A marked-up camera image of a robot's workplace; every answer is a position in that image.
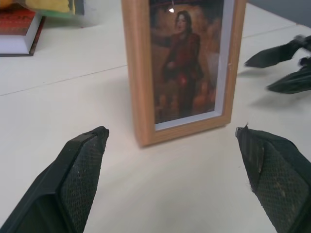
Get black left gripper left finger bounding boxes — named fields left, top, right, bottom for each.
left=0, top=125, right=110, bottom=233

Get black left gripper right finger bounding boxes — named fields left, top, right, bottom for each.
left=234, top=122, right=311, bottom=233

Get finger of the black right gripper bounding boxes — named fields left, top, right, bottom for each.
left=266, top=68, right=311, bottom=95
left=243, top=34, right=311, bottom=69

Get thick red cover book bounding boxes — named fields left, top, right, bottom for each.
left=0, top=9, right=47, bottom=57

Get yellow green soft bag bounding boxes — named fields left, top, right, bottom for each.
left=14, top=0, right=86, bottom=19

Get wooden picture frame with photo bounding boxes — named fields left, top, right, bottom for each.
left=121, top=0, right=247, bottom=148

